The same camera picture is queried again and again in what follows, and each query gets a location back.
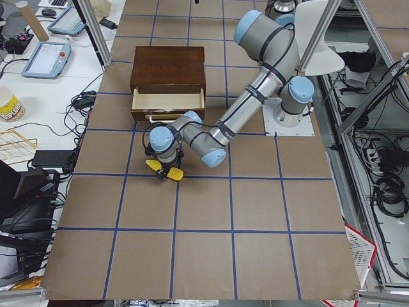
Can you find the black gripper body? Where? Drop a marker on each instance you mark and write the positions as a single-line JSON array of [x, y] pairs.
[[165, 167]]

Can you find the yellow corn cob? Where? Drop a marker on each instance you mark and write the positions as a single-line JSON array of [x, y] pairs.
[[175, 174]]

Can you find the dark wooden drawer cabinet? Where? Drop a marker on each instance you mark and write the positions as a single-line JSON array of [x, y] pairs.
[[167, 69]]

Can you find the black power adapter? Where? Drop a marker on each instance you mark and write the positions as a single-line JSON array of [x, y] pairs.
[[108, 23]]

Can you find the near blue teach pendant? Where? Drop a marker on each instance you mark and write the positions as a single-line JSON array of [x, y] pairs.
[[47, 60]]

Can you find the blue teach pendant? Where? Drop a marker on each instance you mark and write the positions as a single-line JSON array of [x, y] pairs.
[[47, 60], [67, 23]]

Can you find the yellow popcorn paper cup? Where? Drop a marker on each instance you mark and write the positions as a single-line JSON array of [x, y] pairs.
[[11, 108]]

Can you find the far blue teach pendant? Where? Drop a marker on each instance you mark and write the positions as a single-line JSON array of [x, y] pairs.
[[67, 23]]

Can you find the cardboard tube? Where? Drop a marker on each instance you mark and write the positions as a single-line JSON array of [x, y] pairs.
[[31, 19]]

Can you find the white chair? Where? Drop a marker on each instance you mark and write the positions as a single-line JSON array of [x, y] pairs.
[[312, 19]]

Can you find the black computer mouse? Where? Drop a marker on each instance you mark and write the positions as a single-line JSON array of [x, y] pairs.
[[48, 12]]

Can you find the white red plastic basket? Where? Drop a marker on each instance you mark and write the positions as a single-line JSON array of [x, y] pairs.
[[363, 252]]

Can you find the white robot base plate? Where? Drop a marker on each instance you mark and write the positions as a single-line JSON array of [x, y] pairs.
[[279, 123]]

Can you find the gold wire rack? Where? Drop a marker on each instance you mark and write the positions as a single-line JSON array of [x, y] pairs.
[[15, 148]]

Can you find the aluminium frame post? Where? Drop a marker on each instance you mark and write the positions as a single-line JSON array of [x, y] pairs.
[[92, 27]]

